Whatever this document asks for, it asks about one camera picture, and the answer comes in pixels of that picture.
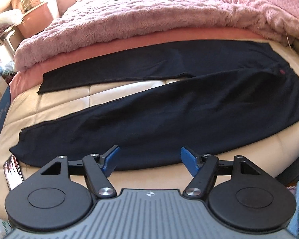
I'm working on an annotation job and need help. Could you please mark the black pants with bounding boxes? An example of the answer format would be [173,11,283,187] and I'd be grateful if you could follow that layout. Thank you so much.
[11,40,299,170]

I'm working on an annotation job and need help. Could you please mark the smartphone on bed edge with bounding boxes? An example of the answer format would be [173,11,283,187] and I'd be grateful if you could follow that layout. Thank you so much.
[3,154,24,190]

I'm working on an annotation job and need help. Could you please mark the beige leather mattress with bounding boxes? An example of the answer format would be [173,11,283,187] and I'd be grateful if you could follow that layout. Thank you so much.
[0,40,299,220]

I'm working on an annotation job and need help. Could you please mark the salmon pink bed sheet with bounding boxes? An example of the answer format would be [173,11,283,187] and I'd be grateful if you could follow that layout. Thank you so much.
[10,27,265,101]

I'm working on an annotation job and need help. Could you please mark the terracotta storage bin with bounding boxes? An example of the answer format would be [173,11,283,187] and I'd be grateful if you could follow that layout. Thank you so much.
[17,1,59,38]

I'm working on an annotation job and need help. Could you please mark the pink fluffy blanket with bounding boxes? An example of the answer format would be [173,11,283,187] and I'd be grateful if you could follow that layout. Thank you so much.
[14,0,299,71]

